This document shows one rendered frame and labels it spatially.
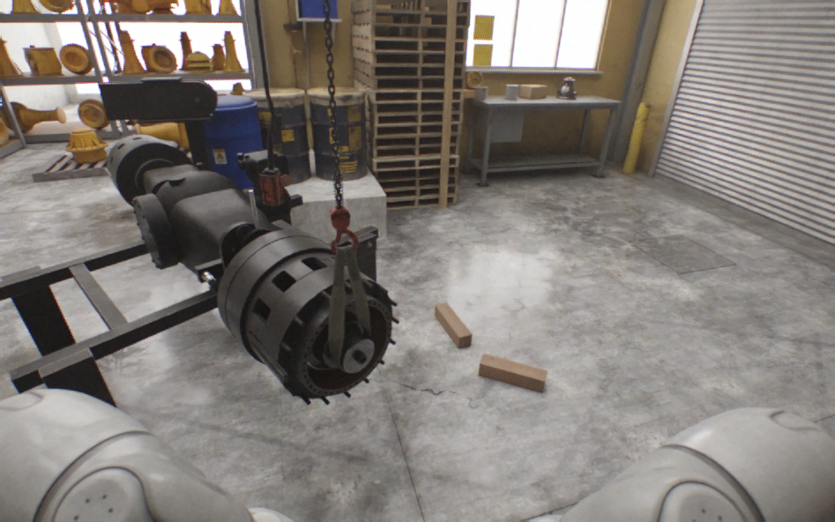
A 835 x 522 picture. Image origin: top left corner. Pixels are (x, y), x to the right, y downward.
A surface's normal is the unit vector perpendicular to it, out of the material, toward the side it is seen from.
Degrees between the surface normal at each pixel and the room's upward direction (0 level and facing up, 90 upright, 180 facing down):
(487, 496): 0
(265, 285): 38
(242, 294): 55
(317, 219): 90
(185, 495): 62
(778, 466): 17
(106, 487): 27
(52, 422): 6
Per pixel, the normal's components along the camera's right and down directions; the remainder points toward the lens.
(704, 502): 0.01, -0.55
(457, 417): 0.03, -0.87
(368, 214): 0.29, 0.47
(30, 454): -0.07, -0.70
